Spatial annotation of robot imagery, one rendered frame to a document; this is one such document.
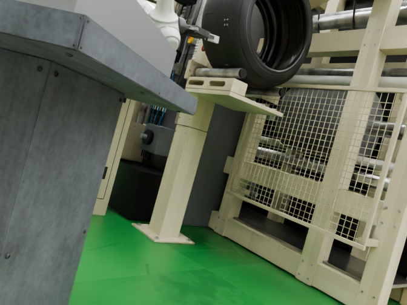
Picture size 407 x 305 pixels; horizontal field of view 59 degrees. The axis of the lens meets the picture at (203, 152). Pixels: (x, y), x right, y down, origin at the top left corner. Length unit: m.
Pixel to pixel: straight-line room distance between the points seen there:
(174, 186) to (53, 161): 1.36
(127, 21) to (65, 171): 0.28
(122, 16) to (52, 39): 0.19
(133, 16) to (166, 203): 1.46
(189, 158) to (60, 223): 1.31
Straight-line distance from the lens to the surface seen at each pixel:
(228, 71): 1.69
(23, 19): 0.47
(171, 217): 2.01
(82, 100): 0.67
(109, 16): 0.57
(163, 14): 1.32
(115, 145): 2.10
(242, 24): 1.65
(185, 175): 1.98
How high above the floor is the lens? 0.55
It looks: 1 degrees down
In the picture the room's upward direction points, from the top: 15 degrees clockwise
